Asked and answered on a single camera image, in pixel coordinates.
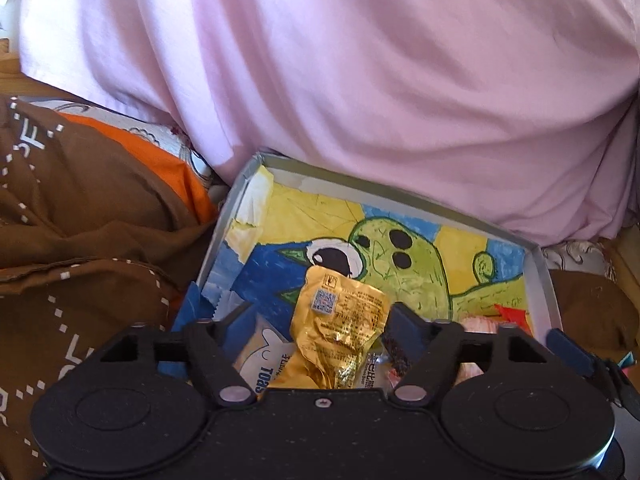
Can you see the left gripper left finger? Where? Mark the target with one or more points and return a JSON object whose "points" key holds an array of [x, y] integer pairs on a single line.
{"points": [[209, 368]]}

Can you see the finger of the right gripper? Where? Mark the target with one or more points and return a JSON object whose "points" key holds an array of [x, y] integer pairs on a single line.
{"points": [[608, 376]]}

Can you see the pink hanging sheet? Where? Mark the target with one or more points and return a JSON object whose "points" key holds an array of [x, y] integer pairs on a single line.
{"points": [[519, 112]]}

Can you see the gold foil snack pack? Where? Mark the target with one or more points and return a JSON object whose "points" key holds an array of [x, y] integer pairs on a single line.
{"points": [[335, 322]]}

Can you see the brown PF patterned blanket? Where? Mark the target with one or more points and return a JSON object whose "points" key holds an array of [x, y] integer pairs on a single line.
{"points": [[92, 241]]}

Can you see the grey box with cartoon drawing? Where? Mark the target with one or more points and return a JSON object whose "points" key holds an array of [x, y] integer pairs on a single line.
{"points": [[282, 216]]}

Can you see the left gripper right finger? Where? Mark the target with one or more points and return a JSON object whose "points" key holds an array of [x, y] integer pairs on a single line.
{"points": [[432, 350]]}

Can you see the red spicy strip snack pack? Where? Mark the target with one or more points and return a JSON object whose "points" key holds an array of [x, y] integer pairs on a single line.
{"points": [[515, 316]]}

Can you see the toast bread pack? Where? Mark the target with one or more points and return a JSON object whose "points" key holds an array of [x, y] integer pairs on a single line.
{"points": [[264, 356]]}

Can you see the dark jerky clear pack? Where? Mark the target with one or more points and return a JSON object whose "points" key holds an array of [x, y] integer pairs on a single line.
{"points": [[476, 349]]}

